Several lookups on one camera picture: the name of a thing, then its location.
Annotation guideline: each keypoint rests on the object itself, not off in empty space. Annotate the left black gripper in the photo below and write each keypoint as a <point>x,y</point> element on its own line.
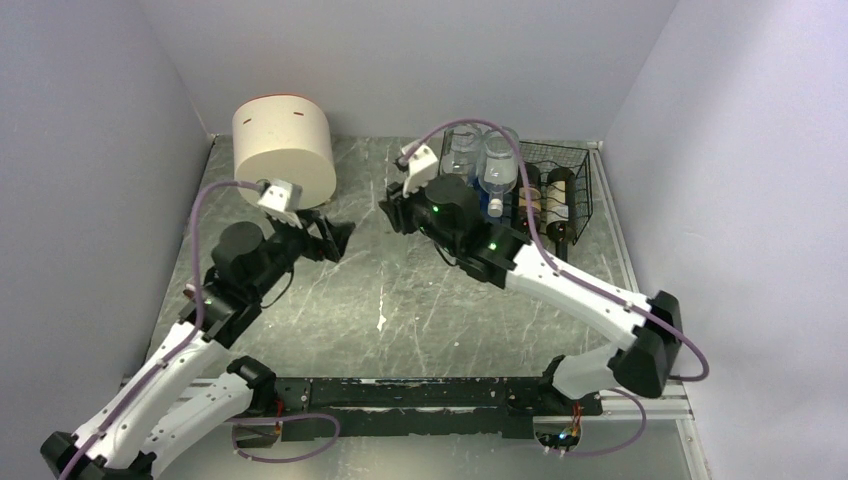
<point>335,237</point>

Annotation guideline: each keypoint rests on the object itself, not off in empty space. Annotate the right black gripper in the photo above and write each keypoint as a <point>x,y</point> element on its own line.
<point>397,205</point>

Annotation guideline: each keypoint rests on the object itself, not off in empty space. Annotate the clear bottle white cap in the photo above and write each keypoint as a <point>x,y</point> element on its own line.
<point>463,148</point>

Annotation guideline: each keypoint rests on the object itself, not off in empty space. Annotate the clear bottle silver cap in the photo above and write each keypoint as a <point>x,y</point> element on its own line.
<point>497,170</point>

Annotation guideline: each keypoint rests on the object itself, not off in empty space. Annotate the dark green wine bottle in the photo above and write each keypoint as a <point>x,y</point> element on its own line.
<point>528,200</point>

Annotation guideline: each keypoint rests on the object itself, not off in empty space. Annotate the olive wine bottle white label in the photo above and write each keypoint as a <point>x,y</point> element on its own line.
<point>561,226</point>

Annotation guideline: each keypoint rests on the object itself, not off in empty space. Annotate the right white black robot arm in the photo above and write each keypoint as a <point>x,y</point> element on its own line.
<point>641,348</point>

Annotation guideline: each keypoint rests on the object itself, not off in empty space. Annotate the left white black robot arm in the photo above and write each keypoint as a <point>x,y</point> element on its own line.
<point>139,431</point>

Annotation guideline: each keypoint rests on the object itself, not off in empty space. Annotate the cream cylindrical container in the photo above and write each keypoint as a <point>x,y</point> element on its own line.
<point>285,137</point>

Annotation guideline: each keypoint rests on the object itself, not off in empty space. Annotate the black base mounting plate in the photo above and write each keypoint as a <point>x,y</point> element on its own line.
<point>309,408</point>

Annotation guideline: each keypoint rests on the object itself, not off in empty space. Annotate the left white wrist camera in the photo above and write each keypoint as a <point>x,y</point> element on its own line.
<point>280,200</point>

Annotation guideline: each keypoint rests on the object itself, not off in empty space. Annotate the black wire wine rack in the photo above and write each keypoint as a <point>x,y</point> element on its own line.
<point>546,157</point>

